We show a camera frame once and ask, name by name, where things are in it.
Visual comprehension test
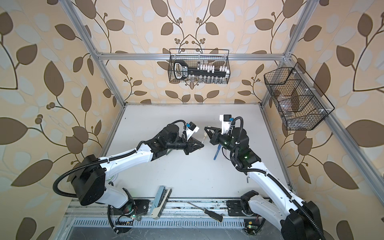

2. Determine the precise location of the center black wire basket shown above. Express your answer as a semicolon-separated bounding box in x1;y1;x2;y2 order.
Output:
168;48;231;85

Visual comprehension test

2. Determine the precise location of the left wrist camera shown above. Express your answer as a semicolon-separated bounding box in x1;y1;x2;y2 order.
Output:
185;122;200;141

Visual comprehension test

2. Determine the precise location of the black socket tool set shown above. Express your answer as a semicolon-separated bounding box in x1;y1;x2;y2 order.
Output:
171;60;231;80

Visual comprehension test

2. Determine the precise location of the right black wire basket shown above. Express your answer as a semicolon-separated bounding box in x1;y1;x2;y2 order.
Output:
264;63;335;131

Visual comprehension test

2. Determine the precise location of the black wire basket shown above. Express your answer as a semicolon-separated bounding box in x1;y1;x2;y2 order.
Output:
168;48;231;85
264;63;335;131

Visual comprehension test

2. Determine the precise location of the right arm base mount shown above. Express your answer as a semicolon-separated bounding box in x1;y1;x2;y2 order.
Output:
226;190;266;236

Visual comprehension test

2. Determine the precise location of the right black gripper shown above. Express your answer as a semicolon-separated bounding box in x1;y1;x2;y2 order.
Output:
205;127;239;157

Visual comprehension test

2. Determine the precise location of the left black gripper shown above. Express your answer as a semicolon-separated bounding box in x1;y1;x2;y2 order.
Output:
165;134;204;154

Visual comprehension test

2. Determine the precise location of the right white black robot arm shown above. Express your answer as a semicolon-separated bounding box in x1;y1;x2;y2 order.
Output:
204;115;326;240

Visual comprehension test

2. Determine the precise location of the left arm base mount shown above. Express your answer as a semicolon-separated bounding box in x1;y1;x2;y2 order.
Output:
107;199;150;235

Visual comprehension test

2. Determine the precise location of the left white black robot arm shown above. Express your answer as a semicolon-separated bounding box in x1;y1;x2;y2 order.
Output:
53;121;204;209

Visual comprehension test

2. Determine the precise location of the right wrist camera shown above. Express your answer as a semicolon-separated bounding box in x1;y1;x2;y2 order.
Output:
219;115;234;135

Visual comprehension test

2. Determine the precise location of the blue pen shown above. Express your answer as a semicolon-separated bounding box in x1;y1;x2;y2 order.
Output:
213;145;222;161

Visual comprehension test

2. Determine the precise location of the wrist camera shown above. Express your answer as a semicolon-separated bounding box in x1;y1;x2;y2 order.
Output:
219;115;234;135
185;122;200;141

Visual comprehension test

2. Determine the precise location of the light blue stapler tool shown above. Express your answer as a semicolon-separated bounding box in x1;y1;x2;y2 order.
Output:
150;186;172;220

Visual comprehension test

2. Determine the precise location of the black handled screwdriver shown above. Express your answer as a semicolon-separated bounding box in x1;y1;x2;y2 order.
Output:
187;202;223;223

